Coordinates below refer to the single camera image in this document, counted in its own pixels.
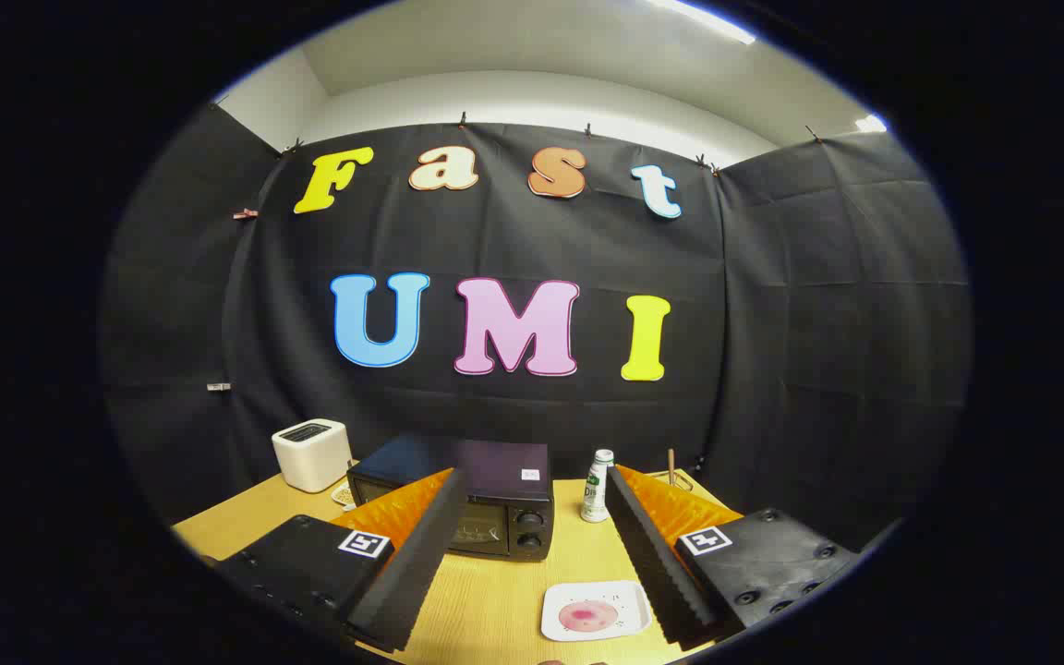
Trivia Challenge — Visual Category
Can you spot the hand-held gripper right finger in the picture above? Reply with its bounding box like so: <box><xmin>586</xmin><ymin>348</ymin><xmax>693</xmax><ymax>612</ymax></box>
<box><xmin>606</xmin><ymin>465</ymin><xmax>863</xmax><ymax>652</ymax></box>

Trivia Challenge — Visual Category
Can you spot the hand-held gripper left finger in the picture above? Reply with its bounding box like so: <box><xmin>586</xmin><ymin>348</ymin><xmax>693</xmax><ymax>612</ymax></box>
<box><xmin>215</xmin><ymin>468</ymin><xmax>468</xmax><ymax>653</ymax></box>

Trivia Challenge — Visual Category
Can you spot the pink round food slice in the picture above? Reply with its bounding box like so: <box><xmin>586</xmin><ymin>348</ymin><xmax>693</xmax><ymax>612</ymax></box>
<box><xmin>558</xmin><ymin>600</ymin><xmax>621</xmax><ymax>634</ymax></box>

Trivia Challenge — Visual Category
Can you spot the white square plate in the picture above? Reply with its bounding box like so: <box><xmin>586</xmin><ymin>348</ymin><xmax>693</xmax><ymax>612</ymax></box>
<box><xmin>540</xmin><ymin>580</ymin><xmax>653</xmax><ymax>643</ymax></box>

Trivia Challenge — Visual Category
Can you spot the black toaster oven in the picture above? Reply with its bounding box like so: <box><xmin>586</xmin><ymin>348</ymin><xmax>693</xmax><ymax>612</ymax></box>
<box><xmin>347</xmin><ymin>434</ymin><xmax>555</xmax><ymax>562</ymax></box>

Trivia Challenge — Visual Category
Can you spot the white pop-up toaster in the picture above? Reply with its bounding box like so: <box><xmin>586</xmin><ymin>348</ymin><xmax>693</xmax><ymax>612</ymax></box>
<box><xmin>272</xmin><ymin>418</ymin><xmax>354</xmax><ymax>493</ymax></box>

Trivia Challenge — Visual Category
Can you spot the white bottle with green label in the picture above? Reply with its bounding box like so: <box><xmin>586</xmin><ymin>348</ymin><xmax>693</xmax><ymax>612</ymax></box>
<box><xmin>580</xmin><ymin>449</ymin><xmax>616</xmax><ymax>524</ymax></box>

